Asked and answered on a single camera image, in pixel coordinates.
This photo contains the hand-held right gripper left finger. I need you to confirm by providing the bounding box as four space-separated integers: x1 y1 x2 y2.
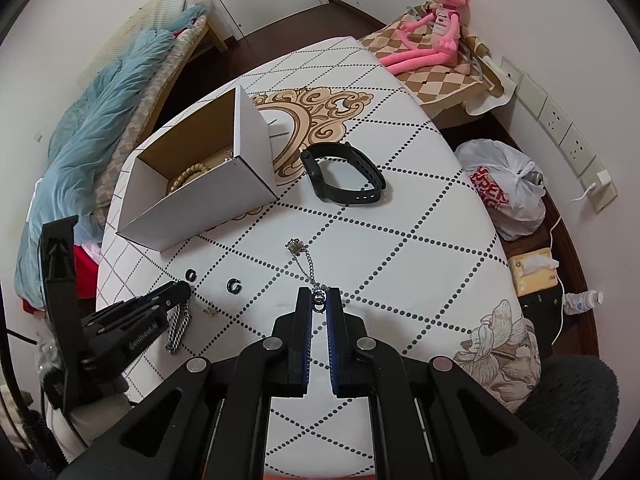
60 286 314 480

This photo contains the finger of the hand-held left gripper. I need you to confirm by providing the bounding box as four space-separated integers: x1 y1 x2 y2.
149 292 192 317
132 281 192 307

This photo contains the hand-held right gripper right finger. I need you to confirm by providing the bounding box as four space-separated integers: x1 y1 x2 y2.
326 286 583 480

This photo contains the black white striped bracelet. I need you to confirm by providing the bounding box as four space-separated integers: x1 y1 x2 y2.
164 305 194 355

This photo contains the silver chain necklace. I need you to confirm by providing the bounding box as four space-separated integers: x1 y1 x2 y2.
284 239 332 313

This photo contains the white cardboard box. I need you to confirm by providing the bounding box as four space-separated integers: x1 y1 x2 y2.
116 85 279 252

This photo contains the red cloth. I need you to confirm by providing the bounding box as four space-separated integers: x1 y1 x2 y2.
20 242 103 316

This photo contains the light blue blanket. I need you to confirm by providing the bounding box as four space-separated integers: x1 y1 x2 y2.
15 2 208 306

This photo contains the white patterned tablecloth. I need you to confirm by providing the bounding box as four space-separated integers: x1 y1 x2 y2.
96 36 542 480

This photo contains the black wrist band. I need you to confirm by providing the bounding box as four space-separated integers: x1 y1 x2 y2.
299 142 387 206

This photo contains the yellow tissue box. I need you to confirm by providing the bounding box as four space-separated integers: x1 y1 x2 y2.
507 249 563 298

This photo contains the white plastic bag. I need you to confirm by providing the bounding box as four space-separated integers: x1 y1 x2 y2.
454 139 548 242

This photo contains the grey fluffy stool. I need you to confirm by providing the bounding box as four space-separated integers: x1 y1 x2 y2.
515 354 620 461

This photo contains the small white bottle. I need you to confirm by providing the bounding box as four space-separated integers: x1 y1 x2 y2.
562 290 605 316

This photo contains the checkered brown pillow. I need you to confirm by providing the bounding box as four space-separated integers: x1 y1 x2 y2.
357 2 521 126

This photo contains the pink plush toy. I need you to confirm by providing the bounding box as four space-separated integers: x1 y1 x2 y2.
378 0 472 75

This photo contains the wooden bead bracelet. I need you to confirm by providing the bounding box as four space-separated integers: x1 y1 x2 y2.
166 161 221 195

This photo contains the white charger cable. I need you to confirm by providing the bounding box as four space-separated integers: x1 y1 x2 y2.
546 182 598 346

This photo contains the white wall socket plate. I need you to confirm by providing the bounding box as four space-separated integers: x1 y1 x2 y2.
580 157 619 213
517 74 549 120
499 56 524 92
557 121 597 173
537 95 572 141

